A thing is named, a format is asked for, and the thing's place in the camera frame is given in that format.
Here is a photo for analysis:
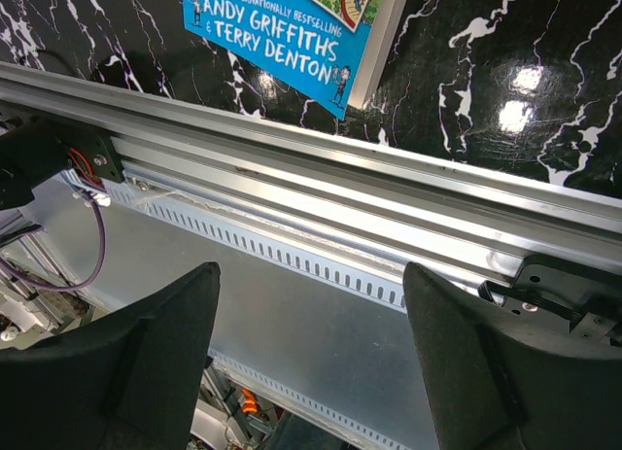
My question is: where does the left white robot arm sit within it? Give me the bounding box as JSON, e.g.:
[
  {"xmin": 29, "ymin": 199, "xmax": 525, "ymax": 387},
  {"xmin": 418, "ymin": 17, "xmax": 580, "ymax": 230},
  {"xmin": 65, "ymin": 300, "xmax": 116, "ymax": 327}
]
[{"xmin": 1, "ymin": 119, "xmax": 124, "ymax": 210}]

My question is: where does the light blue treehouse book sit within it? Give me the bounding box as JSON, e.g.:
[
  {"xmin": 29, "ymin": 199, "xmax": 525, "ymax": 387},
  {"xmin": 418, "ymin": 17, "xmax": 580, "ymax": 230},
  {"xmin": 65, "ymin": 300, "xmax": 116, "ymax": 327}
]
[{"xmin": 182, "ymin": 0, "xmax": 406, "ymax": 119}]

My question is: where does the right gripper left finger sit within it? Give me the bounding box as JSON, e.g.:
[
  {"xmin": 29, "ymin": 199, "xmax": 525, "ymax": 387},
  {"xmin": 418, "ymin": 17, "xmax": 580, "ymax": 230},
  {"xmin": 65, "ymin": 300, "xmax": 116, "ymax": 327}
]
[{"xmin": 1, "ymin": 262, "xmax": 221, "ymax": 449}]

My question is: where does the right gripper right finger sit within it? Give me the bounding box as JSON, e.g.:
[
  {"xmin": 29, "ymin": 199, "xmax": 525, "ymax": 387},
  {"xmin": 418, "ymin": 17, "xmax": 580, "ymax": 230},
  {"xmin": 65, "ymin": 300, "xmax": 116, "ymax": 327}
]
[{"xmin": 402, "ymin": 260, "xmax": 621, "ymax": 449}]

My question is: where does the slotted grey cable duct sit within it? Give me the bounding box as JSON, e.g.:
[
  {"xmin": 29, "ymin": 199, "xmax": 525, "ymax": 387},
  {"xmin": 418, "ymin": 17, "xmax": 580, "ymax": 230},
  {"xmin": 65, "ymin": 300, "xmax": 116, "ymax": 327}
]
[{"xmin": 62, "ymin": 170, "xmax": 409, "ymax": 313}]

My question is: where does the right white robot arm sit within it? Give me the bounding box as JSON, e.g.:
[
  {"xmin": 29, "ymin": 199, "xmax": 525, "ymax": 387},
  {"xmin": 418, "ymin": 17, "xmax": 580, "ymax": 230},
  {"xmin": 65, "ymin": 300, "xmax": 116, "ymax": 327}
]
[{"xmin": 1, "ymin": 256, "xmax": 621, "ymax": 449}]

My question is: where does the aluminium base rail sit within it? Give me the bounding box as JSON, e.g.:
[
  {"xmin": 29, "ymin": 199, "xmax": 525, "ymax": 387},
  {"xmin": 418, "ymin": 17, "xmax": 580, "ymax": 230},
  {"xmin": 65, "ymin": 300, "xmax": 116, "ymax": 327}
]
[{"xmin": 1, "ymin": 63, "xmax": 621, "ymax": 287}]

